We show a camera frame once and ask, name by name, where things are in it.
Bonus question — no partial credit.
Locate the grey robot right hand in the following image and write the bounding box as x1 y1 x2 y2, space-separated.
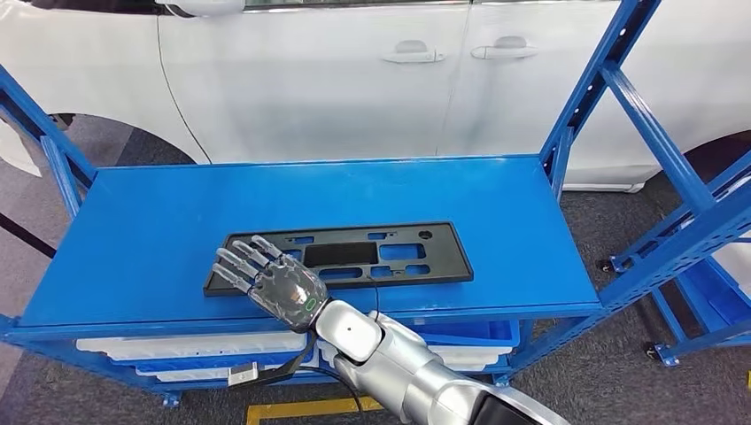
212 234 329 335

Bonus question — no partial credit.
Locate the black plastic frame part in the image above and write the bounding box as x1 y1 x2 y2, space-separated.
203 221 475 298

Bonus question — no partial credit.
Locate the blue metal shelf rack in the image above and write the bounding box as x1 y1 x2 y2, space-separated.
0 0 751 409

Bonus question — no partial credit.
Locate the blue wheeled shelf rack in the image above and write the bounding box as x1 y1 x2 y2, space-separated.
600 149 751 367

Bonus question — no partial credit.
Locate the white plastic bin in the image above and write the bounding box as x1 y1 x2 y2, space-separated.
437 359 499 374
76 331 309 362
319 343 515 366
135 363 321 383

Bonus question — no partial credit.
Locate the white car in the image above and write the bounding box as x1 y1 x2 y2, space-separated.
0 0 751 195

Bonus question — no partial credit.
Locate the black barrier belt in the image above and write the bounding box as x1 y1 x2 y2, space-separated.
0 212 58 260

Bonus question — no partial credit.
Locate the translucent plastic bin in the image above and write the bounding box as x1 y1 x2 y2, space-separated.
724 243 751 284

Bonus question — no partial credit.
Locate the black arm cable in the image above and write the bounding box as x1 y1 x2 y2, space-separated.
316 274 383 425

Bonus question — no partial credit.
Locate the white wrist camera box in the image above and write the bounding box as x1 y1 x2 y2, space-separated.
227 362 259 389

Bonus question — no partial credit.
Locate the white car door handle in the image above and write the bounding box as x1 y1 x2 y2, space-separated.
381 39 445 65
470 35 539 61

